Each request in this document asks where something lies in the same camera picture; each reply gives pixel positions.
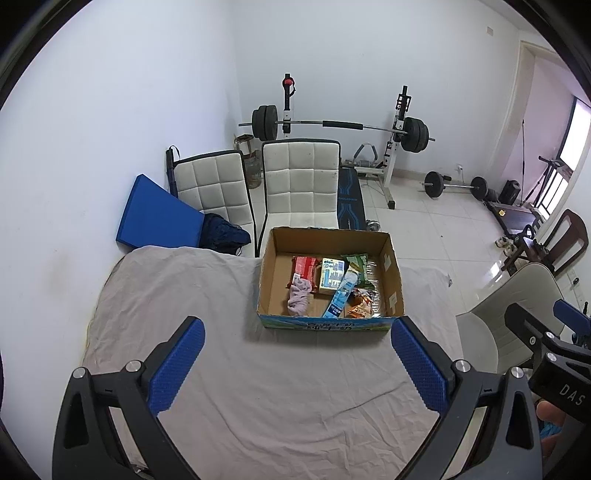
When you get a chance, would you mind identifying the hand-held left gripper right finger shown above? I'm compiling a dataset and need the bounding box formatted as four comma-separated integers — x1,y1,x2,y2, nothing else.
390,316,543,480

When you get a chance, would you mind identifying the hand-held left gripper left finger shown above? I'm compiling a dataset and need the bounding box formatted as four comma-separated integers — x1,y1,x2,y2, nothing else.
52,316,206,480

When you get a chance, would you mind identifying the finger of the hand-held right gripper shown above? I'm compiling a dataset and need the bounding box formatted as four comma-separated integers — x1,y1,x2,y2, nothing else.
554,299,591,335
504,302,591,370

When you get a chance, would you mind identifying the orange snack packet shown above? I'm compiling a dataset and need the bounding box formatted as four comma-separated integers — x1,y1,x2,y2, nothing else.
345,288,377,319

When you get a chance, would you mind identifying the light blue packet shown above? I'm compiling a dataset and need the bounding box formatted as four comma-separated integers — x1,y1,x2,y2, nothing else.
321,270,361,320

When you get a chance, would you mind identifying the white and blue tissue pack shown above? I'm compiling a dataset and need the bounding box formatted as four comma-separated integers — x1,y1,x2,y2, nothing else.
316,257,347,295

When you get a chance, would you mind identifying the cardboard box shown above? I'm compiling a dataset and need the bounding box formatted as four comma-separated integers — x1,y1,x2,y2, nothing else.
256,226,406,334

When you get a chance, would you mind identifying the purple sock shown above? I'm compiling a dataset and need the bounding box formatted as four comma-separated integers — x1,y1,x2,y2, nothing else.
286,277,314,317

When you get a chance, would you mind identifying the red snack packet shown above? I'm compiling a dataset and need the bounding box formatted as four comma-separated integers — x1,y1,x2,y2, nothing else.
290,256,321,289

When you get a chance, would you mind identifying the person's right hand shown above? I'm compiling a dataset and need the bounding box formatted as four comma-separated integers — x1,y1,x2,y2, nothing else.
536,400,568,428

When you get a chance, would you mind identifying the grey shell chair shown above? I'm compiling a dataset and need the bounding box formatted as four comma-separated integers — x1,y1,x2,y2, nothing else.
455,262,566,374

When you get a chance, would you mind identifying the dark wooden chair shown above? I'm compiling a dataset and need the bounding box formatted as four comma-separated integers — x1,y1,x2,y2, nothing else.
501,209,589,278

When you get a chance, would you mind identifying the treadmill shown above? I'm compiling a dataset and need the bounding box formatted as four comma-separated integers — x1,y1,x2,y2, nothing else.
482,200,543,236

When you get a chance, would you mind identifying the dark blue bag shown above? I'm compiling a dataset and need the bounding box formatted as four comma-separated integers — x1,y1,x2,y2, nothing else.
202,213,252,254

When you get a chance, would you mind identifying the blue foam mat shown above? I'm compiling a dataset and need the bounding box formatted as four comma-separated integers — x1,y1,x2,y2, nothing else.
115,174,206,252

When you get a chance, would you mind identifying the short barbell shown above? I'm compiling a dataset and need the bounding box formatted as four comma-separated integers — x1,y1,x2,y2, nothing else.
421,171,489,200

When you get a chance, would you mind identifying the window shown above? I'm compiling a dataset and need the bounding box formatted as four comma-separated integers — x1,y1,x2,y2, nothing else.
556,95,591,222

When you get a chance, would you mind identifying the black weight bench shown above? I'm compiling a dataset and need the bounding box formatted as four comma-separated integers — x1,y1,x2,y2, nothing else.
337,166,366,230

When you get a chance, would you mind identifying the small white padded chair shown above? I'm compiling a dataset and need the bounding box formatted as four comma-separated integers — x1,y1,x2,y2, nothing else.
173,150,254,257

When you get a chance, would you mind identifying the black stick tool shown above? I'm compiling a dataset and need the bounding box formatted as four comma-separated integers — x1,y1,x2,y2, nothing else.
165,147,181,197

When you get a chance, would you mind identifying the white weight rack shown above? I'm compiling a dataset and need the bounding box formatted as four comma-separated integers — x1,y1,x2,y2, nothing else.
281,73,411,210

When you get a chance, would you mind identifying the rusty gas cylinder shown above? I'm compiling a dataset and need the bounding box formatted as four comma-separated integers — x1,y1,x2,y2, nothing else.
233,134,264,190

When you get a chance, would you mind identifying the large white padded chair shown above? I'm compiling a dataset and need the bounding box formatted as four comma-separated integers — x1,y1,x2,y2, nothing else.
261,138,342,232

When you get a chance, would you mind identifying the long barbell with black plates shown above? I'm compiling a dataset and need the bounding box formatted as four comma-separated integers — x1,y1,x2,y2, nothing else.
239,105,435,153

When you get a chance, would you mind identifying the grey exercise handle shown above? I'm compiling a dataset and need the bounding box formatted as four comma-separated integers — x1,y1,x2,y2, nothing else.
353,143,379,167

